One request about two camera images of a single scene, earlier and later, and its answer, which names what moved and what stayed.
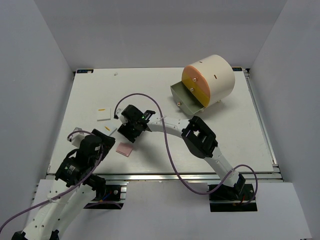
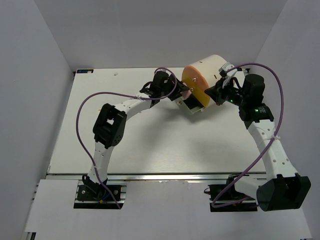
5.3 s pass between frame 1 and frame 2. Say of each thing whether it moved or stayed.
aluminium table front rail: stayed
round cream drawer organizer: stayed
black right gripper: moved
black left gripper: moved
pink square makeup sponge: moved
